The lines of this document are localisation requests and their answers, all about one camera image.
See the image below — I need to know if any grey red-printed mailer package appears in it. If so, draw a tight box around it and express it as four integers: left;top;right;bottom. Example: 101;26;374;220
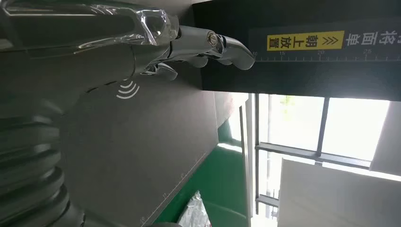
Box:
178;190;212;227

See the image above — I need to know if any black inbound scanning machine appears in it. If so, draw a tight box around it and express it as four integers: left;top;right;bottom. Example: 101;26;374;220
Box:
59;0;401;227

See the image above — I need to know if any yellow label sticker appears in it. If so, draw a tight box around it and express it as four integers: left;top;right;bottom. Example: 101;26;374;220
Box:
267;30;345;52

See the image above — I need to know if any dark window frame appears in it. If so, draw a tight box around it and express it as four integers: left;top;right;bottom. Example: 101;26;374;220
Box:
254;93;392;217

